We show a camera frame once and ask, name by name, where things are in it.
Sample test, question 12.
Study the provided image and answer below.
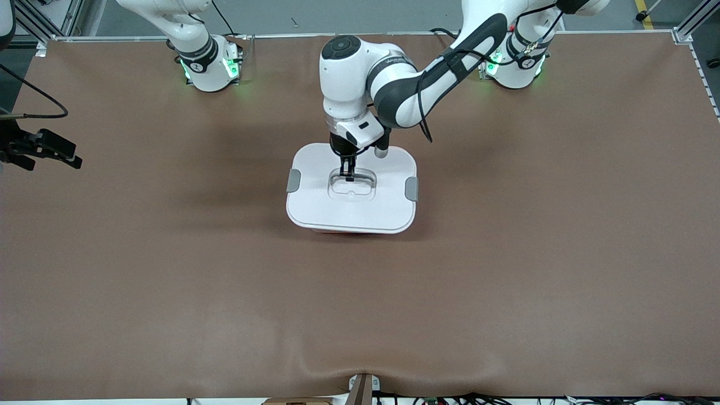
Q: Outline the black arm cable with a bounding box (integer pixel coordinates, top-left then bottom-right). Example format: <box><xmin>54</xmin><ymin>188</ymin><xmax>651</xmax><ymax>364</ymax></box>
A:
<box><xmin>416</xmin><ymin>8</ymin><xmax>564</xmax><ymax>145</ymax></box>
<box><xmin>0</xmin><ymin>63</ymin><xmax>69</xmax><ymax>120</ymax></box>

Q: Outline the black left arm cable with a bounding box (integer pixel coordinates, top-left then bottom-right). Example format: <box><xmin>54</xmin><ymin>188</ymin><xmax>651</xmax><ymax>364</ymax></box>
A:
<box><xmin>416</xmin><ymin>8</ymin><xmax>564</xmax><ymax>145</ymax></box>

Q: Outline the black right base cable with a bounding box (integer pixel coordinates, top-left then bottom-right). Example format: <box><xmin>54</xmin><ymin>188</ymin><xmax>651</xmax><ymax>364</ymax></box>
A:
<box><xmin>211</xmin><ymin>0</ymin><xmax>240</xmax><ymax>38</ymax></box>

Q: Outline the aluminium frame with dark panel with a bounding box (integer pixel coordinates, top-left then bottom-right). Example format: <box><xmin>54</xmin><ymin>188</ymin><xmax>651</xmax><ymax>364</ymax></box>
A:
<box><xmin>11</xmin><ymin>0</ymin><xmax>85</xmax><ymax>58</ymax></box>

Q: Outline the brown table mat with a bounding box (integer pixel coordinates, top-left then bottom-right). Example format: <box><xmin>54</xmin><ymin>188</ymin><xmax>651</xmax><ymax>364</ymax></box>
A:
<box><xmin>0</xmin><ymin>33</ymin><xmax>720</xmax><ymax>401</ymax></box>

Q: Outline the pink plastic box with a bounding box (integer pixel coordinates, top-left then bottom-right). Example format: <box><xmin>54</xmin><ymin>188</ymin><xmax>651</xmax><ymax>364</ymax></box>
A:
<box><xmin>311</xmin><ymin>228</ymin><xmax>403</xmax><ymax>236</ymax></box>

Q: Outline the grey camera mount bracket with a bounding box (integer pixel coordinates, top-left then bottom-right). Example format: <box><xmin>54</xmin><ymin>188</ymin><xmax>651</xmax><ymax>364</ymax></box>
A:
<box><xmin>348</xmin><ymin>373</ymin><xmax>381</xmax><ymax>405</ymax></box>

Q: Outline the white box lid with handle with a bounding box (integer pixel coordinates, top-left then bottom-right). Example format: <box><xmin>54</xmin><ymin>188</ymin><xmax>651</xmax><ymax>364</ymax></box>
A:
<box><xmin>286</xmin><ymin>143</ymin><xmax>419</xmax><ymax>235</ymax></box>

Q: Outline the bare aluminium frame profile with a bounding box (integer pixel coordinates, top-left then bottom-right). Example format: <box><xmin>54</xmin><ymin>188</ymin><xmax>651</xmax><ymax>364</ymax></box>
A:
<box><xmin>672</xmin><ymin>0</ymin><xmax>720</xmax><ymax>46</ymax></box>

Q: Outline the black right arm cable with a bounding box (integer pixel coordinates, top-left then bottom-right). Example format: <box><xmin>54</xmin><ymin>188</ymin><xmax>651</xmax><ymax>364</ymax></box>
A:
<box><xmin>0</xmin><ymin>63</ymin><xmax>69</xmax><ymax>120</ymax></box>

